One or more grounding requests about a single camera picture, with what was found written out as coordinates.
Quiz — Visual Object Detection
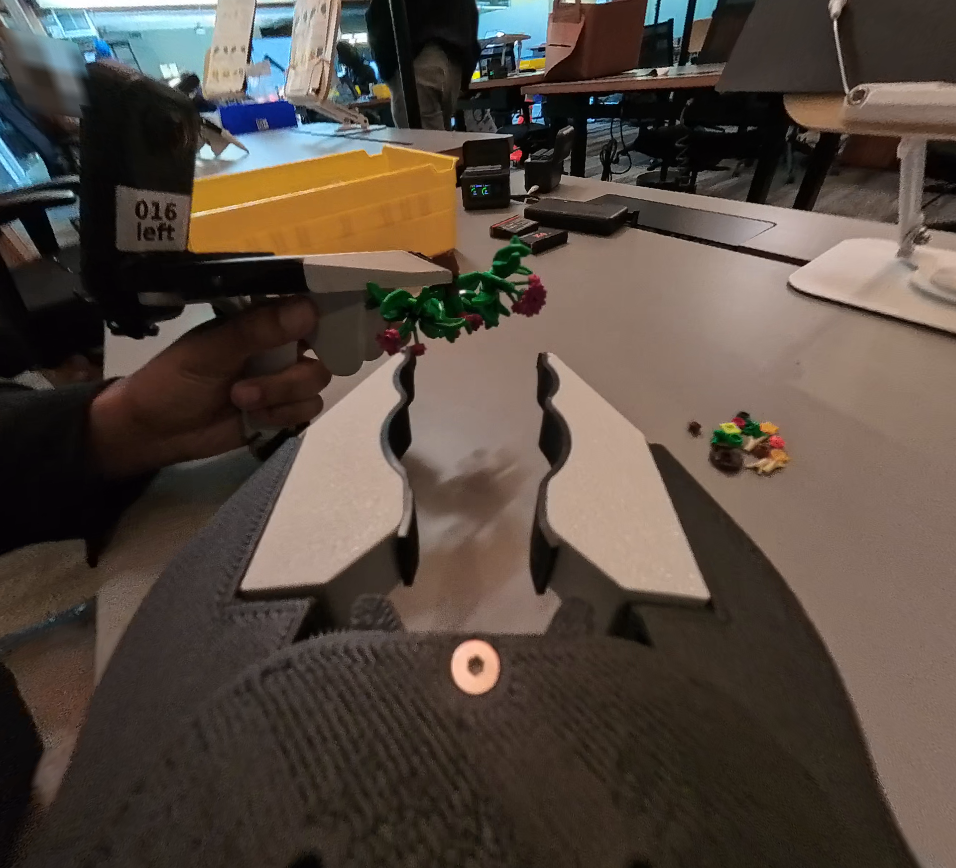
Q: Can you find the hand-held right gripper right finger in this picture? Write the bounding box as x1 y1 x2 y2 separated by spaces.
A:
529 350 713 635

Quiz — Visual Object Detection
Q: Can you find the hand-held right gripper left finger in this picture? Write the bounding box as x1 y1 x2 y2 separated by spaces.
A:
238 351 421 627

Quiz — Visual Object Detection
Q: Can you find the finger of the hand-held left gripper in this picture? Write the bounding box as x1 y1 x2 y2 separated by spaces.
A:
302 249 455 372

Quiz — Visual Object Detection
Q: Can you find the green toy plant brown pot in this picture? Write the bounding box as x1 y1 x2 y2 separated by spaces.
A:
364 237 548 360

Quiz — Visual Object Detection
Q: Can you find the person's left forearm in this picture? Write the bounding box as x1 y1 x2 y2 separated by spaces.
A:
0 375 124 566

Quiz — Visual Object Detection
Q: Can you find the person's left hand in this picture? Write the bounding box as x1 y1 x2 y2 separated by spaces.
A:
88 299 333 482

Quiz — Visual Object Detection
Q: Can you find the yellow plastic bin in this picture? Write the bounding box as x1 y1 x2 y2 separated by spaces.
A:
188 145 460 258

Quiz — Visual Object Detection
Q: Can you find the black office chair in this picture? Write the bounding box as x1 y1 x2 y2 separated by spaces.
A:
0 188 82 286

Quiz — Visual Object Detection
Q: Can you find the blue plastic bin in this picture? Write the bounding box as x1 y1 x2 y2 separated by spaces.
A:
219 99 298 135

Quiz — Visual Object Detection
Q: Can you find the pile of small toy pieces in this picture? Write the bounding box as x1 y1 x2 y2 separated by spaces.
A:
708 411 791 475

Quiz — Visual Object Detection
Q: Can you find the wooden display board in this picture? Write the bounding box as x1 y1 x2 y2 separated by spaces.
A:
282 0 356 111
202 0 259 101

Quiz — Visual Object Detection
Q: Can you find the black case with display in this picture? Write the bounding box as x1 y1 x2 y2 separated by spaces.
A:
458 136 515 212

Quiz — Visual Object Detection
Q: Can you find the black power bank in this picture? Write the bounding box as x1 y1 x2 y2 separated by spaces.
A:
523 197 630 236

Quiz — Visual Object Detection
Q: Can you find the white document stand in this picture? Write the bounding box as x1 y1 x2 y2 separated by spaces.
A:
788 0 956 337

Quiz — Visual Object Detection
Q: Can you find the wooden office desk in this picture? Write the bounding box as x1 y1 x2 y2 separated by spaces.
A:
471 63 727 163

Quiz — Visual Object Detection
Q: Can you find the brown paper bag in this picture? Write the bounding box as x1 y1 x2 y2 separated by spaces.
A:
543 0 649 82

